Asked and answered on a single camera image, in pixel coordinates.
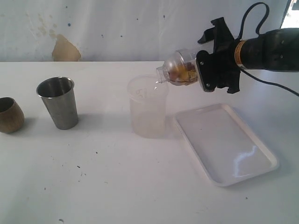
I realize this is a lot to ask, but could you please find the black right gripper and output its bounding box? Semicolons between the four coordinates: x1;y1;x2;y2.
198;17;241;94

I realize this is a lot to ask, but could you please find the clear shaker dome lid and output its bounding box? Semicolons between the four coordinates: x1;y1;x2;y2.
156;47;200;86

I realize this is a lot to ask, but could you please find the gold foil coin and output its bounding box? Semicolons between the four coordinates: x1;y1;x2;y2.
175;66;189;81

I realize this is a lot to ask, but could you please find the steel metal cup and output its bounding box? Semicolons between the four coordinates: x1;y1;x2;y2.
36;77;78;130

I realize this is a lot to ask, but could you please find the round wooden cup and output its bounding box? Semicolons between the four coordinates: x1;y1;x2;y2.
0;97;24;133

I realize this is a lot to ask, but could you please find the clear measuring shaker cup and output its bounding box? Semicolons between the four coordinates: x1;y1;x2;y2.
195;44;214;54

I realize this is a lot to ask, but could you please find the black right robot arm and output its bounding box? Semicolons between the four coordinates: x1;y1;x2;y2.
195;17;299;94

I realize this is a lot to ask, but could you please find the frosted plastic cup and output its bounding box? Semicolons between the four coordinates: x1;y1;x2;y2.
127;75;169;138

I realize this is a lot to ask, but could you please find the white plastic tray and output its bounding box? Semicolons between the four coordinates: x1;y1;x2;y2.
174;104;279;187

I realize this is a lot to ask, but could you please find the black right camera cable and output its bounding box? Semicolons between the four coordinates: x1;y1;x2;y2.
237;2;271;40

